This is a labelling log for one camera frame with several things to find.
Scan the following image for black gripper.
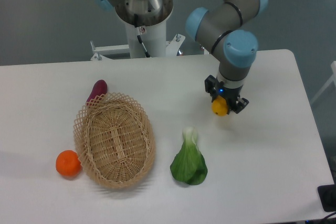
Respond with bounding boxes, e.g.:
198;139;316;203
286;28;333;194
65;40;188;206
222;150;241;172
204;75;249;114

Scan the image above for yellow mango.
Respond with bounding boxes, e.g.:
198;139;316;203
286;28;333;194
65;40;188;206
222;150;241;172
212;96;228;116

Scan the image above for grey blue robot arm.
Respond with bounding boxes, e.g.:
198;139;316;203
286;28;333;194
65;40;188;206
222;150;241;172
94;0;268;115

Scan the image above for green bok choy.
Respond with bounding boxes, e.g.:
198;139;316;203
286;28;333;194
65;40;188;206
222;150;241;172
170;126;208;185

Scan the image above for white furniture leg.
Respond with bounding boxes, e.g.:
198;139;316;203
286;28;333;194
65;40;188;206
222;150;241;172
310;61;335;105

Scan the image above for woven wicker basket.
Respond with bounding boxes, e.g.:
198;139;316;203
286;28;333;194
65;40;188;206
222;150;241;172
73;93;155;189

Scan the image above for purple eggplant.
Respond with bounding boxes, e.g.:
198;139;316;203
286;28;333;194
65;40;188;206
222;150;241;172
86;79;108;103

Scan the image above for black device at table edge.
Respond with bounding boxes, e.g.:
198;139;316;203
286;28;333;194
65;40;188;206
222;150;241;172
317;184;335;212

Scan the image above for orange tangerine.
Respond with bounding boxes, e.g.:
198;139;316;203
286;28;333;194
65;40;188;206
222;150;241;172
55;150;81;177

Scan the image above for black cable on pedestal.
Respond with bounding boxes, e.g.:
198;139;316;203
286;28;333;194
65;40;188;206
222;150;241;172
133;13;152;58

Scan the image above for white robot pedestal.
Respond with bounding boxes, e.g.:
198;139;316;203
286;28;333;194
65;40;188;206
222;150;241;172
90;0;186;60

